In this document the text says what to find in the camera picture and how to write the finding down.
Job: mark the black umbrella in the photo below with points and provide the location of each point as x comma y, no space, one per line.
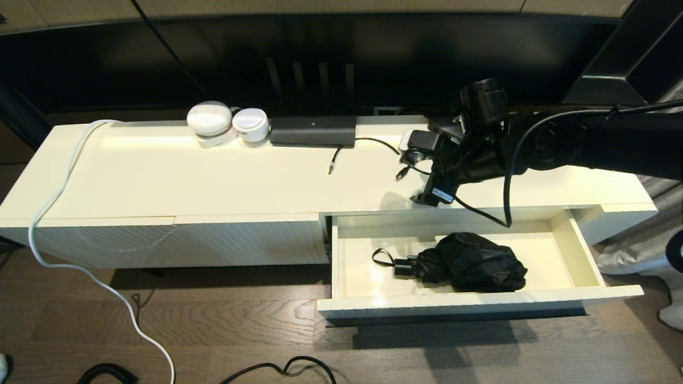
480,261

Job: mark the small black set-top box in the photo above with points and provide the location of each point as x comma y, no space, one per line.
443,126

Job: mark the white tv cabinet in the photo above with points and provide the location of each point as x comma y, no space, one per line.
213,181

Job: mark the white egg-shaped device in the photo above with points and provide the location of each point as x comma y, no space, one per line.
209,118

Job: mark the black television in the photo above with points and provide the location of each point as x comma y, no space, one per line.
213,58

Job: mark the black router with antennas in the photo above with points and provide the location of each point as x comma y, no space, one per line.
312,132

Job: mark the black shelf unit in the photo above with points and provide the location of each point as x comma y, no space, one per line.
640,48

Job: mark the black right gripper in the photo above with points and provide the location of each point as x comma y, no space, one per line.
469,160

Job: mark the grey curtain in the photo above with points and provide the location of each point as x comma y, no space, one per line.
640,250

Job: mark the white fluted drawer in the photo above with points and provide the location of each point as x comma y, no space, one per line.
560,261

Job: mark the small white round device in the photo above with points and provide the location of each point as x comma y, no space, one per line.
251,125

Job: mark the white rounded floor object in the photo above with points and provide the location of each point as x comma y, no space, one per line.
673,318

